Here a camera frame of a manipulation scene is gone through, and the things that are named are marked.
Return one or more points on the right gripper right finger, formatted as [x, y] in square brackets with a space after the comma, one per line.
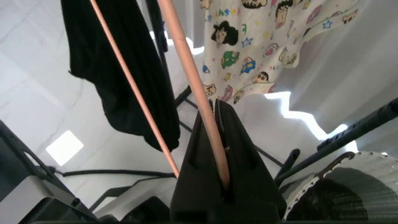
[252, 186]

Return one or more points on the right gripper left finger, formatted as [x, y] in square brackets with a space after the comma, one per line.
[194, 180]

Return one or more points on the pink clothes hanger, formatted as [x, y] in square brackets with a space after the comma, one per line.
[189, 65]

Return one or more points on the black garment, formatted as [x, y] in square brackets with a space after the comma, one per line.
[124, 77]

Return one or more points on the cream printed garment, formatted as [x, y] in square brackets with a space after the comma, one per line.
[267, 37]

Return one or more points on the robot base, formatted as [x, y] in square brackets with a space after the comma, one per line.
[18, 193]

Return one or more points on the white laundry basket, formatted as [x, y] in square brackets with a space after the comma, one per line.
[367, 186]

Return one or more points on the black clothes rack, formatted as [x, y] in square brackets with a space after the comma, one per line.
[357, 130]

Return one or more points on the white curtain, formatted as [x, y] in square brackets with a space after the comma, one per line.
[357, 62]

